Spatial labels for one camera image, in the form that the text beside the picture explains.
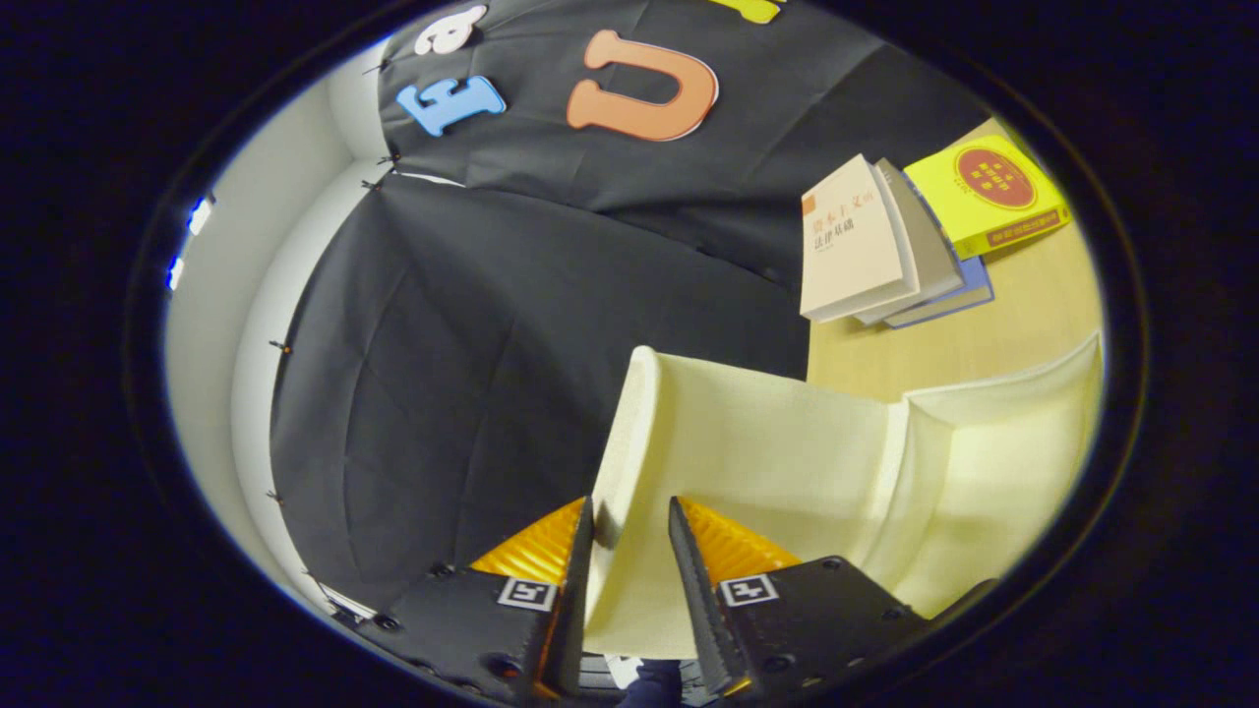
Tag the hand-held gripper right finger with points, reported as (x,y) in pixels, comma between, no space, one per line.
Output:
(698,610)

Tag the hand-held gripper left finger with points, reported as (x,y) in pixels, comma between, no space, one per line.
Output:
(575,610)

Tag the beige fabric storage box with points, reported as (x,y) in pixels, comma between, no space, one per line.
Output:
(767,442)

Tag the black backdrop cloth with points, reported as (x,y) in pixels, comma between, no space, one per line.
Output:
(472,344)

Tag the beige book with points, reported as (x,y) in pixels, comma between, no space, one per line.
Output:
(851,246)

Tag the blue book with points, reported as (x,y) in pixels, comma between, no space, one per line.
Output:
(969,295)

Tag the yellow book with red circle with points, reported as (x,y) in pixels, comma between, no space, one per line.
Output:
(1013,221)

